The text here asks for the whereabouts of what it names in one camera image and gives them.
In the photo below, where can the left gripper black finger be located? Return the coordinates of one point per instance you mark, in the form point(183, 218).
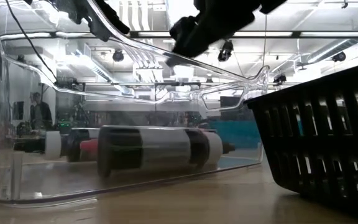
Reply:
point(99, 28)
point(112, 18)

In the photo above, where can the clear plastic bin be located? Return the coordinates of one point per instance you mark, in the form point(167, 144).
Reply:
point(57, 183)

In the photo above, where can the red ink bottle white collar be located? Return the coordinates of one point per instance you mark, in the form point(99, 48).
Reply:
point(89, 146)

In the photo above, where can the person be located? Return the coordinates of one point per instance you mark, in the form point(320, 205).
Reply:
point(40, 115)

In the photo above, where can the blue plastic bin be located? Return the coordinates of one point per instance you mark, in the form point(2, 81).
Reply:
point(235, 133)

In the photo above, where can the black slotted plastic basket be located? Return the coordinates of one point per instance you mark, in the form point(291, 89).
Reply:
point(306, 140)

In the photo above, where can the black wall monitor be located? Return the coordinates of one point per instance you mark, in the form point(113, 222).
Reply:
point(18, 110)

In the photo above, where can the black ceiling spotlight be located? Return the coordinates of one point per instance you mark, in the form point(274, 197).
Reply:
point(225, 51)
point(339, 57)
point(118, 56)
point(280, 78)

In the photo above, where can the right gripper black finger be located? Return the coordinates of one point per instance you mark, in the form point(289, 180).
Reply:
point(185, 37)

